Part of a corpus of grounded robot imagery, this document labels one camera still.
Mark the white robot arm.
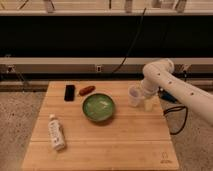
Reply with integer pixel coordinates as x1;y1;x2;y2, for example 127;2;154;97
141;59;213;126

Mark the green ceramic bowl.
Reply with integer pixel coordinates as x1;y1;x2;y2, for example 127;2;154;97
82;93;115;122

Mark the blue object beside table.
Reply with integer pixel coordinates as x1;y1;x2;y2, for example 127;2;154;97
160;91;177;103

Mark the brown sausage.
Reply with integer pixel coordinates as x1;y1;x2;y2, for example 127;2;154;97
79;86;95;96

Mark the white plastic bottle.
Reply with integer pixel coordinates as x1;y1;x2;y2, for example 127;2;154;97
48;114;66;151

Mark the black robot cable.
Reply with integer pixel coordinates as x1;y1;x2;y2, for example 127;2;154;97
162;105;189;136

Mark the white wall outlet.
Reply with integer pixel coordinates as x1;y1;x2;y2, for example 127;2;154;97
97;66;102;72

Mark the black hanging cable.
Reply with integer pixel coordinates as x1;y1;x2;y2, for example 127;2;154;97
110;7;148;75

